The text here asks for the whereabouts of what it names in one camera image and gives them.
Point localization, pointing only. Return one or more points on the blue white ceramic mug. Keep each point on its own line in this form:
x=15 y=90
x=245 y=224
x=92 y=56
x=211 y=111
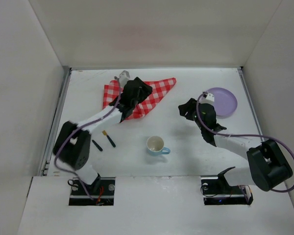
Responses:
x=155 y=146

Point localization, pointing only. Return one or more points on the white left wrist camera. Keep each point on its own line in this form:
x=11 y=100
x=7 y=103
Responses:
x=123 y=78

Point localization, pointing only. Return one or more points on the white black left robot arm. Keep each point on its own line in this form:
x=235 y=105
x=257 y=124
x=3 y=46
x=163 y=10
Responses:
x=72 y=146

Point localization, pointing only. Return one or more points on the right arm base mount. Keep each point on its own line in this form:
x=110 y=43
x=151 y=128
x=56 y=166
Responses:
x=217 y=191

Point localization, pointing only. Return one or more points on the aluminium table rail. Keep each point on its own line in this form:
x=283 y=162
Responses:
x=47 y=153
x=241 y=74

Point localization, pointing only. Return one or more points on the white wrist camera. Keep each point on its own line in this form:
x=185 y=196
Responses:
x=123 y=78
x=208 y=98

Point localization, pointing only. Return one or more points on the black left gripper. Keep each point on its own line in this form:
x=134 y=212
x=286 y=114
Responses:
x=142 y=86

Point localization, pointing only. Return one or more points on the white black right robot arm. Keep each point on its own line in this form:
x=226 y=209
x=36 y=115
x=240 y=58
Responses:
x=268 y=166

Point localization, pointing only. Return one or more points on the left aluminium table rail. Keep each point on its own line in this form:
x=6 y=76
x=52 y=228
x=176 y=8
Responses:
x=47 y=153

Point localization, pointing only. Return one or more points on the right aluminium table rail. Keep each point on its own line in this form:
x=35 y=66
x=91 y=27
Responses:
x=241 y=74

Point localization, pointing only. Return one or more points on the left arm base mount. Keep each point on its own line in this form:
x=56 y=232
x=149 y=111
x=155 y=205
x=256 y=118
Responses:
x=101 y=192

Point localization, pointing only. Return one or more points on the black handled gold fork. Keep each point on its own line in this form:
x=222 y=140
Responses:
x=97 y=146

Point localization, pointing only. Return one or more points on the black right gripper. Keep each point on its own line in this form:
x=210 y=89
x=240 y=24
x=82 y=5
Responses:
x=186 y=109

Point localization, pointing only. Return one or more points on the red white checkered cloth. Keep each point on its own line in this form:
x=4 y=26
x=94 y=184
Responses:
x=159 y=90

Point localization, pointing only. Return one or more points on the black handled gold knife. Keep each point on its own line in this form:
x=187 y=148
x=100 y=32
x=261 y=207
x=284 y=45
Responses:
x=110 y=140

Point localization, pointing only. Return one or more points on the lilac plastic plate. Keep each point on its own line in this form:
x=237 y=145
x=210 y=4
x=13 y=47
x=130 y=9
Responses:
x=225 y=103

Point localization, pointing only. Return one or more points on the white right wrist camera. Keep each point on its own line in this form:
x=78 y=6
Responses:
x=208 y=98

